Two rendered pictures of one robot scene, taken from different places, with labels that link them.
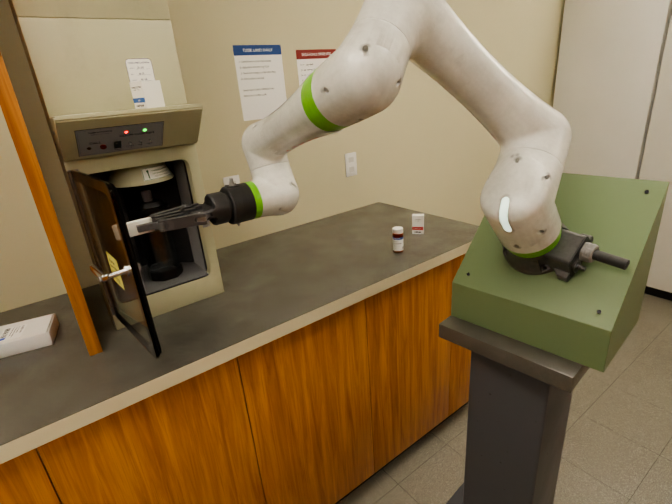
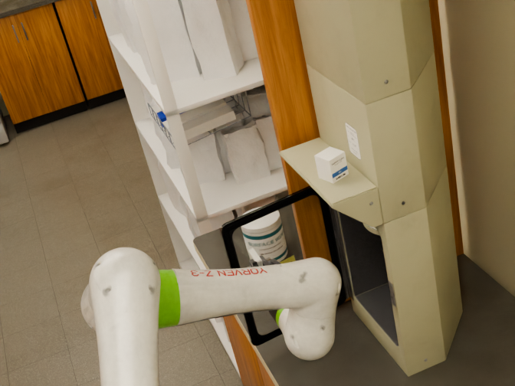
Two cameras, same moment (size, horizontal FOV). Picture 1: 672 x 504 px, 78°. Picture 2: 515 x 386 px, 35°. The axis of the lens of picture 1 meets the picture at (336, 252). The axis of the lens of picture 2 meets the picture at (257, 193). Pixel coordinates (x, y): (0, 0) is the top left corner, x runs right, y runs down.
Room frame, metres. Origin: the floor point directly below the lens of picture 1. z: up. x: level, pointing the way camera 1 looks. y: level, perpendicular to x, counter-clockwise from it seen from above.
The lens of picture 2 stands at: (1.53, -1.17, 2.44)
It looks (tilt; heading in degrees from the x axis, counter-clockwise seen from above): 29 degrees down; 112
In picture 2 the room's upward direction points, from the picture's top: 14 degrees counter-clockwise
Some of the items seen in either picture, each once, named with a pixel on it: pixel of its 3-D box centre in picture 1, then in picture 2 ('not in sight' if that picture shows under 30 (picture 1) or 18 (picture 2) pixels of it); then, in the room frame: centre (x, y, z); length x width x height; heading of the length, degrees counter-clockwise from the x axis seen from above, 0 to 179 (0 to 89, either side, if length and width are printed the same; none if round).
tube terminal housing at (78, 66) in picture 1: (131, 177); (402, 207); (1.20, 0.57, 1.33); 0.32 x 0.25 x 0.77; 126
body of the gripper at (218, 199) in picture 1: (206, 210); not in sight; (0.93, 0.29, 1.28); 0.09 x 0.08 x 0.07; 126
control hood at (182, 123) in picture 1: (134, 131); (328, 185); (1.05, 0.46, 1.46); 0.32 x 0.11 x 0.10; 126
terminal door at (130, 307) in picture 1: (113, 262); (287, 266); (0.89, 0.51, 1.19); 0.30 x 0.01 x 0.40; 41
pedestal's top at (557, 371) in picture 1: (527, 326); not in sight; (0.89, -0.47, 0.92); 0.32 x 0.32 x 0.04; 41
